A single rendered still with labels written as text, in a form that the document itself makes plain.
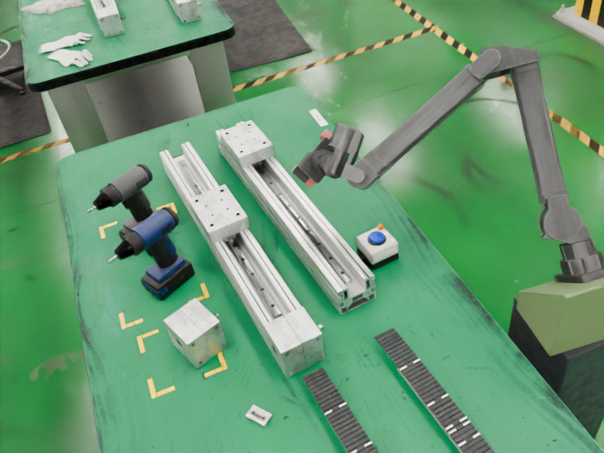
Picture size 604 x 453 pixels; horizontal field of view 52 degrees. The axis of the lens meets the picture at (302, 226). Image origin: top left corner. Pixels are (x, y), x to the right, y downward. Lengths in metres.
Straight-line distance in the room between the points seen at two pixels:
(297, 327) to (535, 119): 0.69
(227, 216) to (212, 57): 1.47
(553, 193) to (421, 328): 0.42
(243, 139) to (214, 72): 1.17
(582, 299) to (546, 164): 0.30
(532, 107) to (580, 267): 0.36
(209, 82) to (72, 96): 0.62
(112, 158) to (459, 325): 1.28
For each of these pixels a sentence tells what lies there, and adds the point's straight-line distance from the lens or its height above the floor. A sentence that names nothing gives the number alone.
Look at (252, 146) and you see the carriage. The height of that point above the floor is 0.90.
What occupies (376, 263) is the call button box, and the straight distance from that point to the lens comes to 1.59.
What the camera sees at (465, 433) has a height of 0.81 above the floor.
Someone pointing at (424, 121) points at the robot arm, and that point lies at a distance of 1.44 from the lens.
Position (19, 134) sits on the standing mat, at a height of 0.02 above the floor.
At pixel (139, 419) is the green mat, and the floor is 0.78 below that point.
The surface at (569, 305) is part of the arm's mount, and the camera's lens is 1.35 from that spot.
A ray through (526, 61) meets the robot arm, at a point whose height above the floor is 1.26.
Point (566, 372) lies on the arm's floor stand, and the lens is 1.53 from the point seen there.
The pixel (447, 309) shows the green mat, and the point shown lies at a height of 0.78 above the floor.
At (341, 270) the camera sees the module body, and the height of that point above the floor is 0.84.
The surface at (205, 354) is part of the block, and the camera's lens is 1.47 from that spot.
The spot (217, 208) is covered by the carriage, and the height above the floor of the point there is 0.90.
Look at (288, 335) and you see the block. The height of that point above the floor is 0.87.
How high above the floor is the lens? 1.96
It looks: 43 degrees down
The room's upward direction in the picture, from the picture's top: 9 degrees counter-clockwise
